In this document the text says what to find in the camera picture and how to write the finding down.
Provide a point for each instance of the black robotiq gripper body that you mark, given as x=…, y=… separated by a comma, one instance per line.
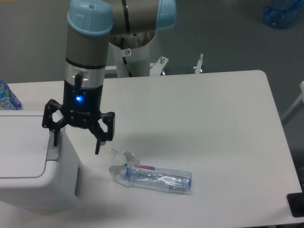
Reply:
x=81, y=105

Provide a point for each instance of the white push-lid trash can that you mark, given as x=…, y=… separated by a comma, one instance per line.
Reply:
x=35, y=174

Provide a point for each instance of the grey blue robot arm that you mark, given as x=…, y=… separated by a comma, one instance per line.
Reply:
x=91, y=23

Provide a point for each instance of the crumpled clear plastic wrapper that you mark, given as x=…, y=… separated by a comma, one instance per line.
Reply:
x=122, y=161

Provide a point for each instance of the blue labelled water bottle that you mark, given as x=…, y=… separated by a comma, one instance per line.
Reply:
x=8, y=100

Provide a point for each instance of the crushed clear plastic bottle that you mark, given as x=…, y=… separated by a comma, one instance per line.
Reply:
x=157, y=179

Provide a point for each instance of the large blue water jug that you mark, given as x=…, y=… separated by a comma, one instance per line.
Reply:
x=282, y=14

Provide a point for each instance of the black device at table edge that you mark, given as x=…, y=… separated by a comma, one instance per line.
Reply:
x=296, y=204

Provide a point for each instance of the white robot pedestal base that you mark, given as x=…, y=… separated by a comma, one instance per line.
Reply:
x=132, y=55

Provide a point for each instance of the white frame at right edge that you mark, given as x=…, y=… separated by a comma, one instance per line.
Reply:
x=294, y=108

